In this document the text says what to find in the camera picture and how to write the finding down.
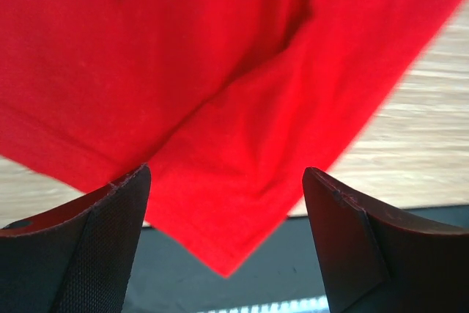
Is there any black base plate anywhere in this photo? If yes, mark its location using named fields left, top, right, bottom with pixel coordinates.
left=124, top=205, right=468, bottom=312

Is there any slotted cable duct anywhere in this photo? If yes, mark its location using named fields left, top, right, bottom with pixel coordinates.
left=207, top=295, right=330, bottom=313

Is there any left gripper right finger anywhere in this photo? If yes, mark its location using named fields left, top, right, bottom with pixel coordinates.
left=303, top=168, right=468, bottom=312

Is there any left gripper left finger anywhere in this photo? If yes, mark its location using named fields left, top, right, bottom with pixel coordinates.
left=1, top=165, right=151, bottom=312

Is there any red t-shirt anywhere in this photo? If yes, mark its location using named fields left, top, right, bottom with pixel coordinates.
left=1, top=0, right=462, bottom=276

